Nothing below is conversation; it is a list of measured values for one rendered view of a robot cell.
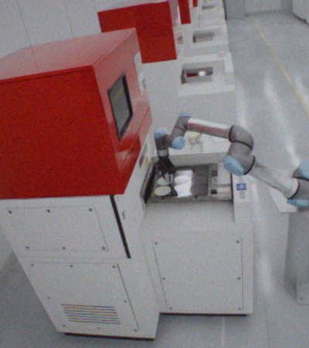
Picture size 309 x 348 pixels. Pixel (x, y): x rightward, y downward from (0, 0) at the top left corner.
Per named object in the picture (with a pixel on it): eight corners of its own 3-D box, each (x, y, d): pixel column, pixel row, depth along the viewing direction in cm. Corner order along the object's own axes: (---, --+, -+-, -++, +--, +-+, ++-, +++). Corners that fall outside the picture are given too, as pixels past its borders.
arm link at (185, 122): (257, 123, 169) (177, 108, 197) (249, 142, 167) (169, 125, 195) (262, 133, 179) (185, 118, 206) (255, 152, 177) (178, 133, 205)
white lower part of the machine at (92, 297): (60, 339, 236) (15, 257, 194) (93, 256, 304) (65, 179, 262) (157, 346, 220) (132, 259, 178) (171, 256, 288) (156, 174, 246)
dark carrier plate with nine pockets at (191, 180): (151, 197, 209) (151, 196, 209) (159, 168, 238) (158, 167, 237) (208, 195, 202) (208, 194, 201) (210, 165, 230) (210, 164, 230)
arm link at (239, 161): (321, 185, 179) (237, 137, 168) (311, 210, 177) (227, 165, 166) (306, 186, 191) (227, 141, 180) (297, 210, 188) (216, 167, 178)
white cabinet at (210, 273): (161, 320, 237) (139, 234, 195) (175, 229, 317) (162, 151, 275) (255, 321, 223) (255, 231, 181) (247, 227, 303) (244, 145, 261)
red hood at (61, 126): (-13, 200, 173) (-64, 91, 143) (50, 131, 240) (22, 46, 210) (125, 194, 157) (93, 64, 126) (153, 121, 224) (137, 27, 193)
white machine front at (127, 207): (127, 258, 179) (109, 196, 158) (152, 174, 247) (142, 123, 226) (133, 258, 178) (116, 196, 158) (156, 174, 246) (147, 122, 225)
